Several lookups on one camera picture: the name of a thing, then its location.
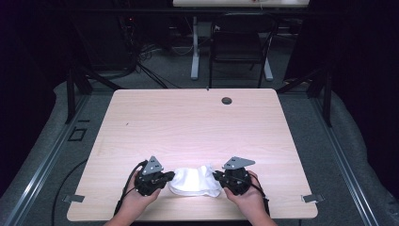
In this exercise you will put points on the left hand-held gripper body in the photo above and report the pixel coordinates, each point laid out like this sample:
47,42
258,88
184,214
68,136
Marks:
150,183

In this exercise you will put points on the aluminium floor rail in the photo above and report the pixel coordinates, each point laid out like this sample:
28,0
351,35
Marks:
345,163
47,163

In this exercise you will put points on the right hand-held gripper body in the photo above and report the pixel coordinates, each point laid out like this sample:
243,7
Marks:
236,182

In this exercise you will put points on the person's right hand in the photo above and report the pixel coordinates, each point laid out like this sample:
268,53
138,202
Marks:
247,202

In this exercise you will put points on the white desk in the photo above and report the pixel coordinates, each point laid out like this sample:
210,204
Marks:
195,47

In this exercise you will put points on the grey metal table bracket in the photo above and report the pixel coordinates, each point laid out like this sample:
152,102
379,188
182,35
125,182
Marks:
73,198
312,198

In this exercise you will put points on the black metal stand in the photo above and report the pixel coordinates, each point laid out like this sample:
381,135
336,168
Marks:
71,94
327,97

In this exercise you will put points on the black folding chair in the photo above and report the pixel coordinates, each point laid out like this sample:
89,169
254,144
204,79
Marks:
238,42

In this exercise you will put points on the white sock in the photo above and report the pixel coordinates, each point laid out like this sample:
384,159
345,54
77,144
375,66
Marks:
194,194
191,180

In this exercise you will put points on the person's left hand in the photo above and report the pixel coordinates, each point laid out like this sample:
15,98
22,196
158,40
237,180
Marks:
135,201

